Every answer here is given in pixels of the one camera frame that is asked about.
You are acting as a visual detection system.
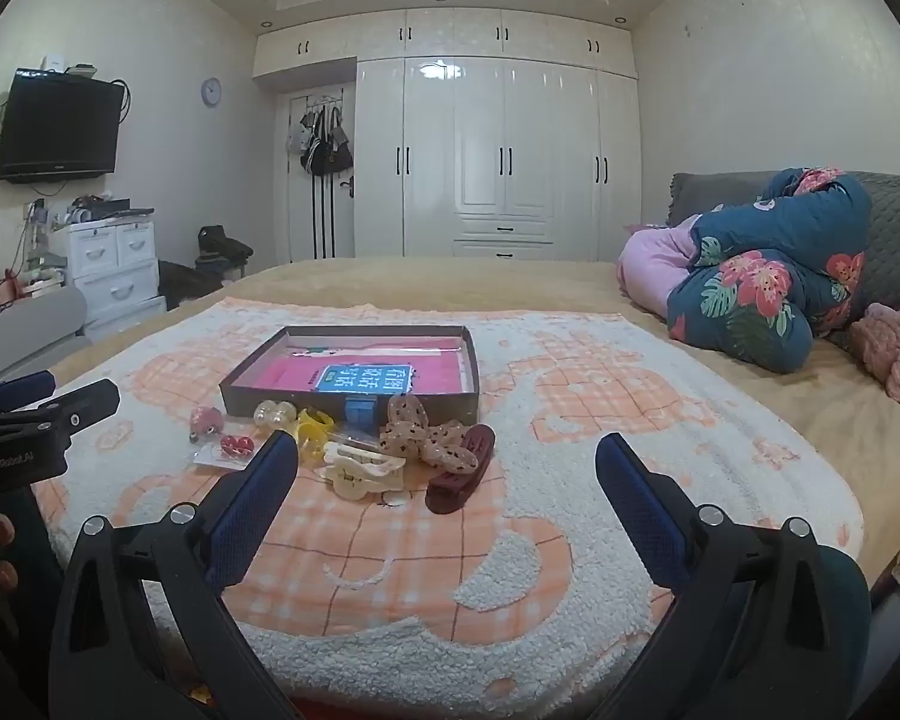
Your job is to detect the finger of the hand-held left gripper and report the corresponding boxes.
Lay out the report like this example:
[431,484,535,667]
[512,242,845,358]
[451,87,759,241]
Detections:
[0,371,57,415]
[0,379,121,458]

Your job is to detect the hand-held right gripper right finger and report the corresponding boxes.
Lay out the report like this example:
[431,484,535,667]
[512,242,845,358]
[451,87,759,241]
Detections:
[595,433,871,720]

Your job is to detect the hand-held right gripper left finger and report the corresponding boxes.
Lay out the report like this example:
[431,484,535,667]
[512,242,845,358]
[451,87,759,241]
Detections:
[49,429,301,720]

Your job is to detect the red bead clips card packet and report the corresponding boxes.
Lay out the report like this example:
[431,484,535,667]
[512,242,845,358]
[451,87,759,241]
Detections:
[190,431,258,469]

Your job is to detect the clear pearl hair clip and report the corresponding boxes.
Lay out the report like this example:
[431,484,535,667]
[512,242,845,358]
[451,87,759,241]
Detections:
[253,400,299,433]

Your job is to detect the yellow hair clip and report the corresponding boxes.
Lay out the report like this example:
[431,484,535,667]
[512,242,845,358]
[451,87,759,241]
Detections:
[295,406,337,460]

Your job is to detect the pink fluffy hair clip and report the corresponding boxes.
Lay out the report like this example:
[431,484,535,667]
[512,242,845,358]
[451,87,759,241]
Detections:
[187,405,227,443]

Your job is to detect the shallow cardboard box tray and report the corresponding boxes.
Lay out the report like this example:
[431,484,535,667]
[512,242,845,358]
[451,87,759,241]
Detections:
[219,325,482,428]

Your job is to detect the cream hair claw clip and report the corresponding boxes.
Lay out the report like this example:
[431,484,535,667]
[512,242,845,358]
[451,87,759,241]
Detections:
[327,465,406,502]

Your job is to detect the clear plastic packet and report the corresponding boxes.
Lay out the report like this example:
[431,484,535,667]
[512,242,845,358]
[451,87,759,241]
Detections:
[316,426,365,458]

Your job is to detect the orange spiral hair tie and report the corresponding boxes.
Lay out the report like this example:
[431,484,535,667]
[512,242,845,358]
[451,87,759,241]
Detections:
[324,441,406,475]

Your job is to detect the speckled clear hair clip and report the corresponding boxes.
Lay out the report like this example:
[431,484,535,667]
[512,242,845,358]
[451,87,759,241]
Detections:
[379,395,431,458]
[418,422,478,476]

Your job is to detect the dark red hair clip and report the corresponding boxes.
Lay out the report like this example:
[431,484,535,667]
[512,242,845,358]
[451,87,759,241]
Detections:
[424,424,497,517]

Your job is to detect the person's left hand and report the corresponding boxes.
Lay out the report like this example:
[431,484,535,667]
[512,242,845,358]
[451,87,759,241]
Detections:
[0,511,22,592]

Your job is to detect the orange checked fleece blanket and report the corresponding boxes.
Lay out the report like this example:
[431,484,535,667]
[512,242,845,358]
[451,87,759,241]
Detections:
[30,296,865,710]

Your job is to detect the white drawer cabinet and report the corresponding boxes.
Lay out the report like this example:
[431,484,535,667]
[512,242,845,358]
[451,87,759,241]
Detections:
[51,214,168,341]

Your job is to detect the dark brown garment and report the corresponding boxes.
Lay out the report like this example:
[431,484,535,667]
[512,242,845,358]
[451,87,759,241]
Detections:
[157,260,224,310]

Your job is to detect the black flat device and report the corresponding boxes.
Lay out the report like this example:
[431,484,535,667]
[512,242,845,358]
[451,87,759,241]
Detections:
[71,196,155,223]

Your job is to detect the dark folded clothes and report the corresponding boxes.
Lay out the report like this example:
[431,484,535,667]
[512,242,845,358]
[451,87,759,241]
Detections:
[196,225,255,266]

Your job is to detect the pink clothing bundle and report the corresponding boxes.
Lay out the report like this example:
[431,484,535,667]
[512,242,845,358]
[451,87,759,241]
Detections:
[616,214,710,320]

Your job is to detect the blue floral quilt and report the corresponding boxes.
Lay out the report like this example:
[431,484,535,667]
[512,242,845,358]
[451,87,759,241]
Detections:
[666,167,873,374]

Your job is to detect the white door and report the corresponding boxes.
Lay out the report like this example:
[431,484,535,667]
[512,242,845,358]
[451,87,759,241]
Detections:
[277,84,358,265]

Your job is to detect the tan bed sheet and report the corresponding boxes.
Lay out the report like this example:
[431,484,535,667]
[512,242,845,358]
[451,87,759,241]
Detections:
[45,255,900,590]

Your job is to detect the black hanging handbag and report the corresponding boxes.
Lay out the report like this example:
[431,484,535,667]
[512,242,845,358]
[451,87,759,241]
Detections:
[301,106,355,179]

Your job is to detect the white wardrobe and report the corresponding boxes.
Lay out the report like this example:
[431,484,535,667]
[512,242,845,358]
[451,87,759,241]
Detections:
[253,7,641,263]

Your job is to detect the cable tangle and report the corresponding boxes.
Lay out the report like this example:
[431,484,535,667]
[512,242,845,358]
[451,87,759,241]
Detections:
[0,199,67,325]

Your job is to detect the black wall television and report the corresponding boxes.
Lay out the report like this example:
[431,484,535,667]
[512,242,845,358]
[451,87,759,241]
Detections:
[0,69,126,183]

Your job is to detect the striped hanging strap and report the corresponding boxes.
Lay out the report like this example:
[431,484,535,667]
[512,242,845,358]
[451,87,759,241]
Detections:
[309,176,341,262]

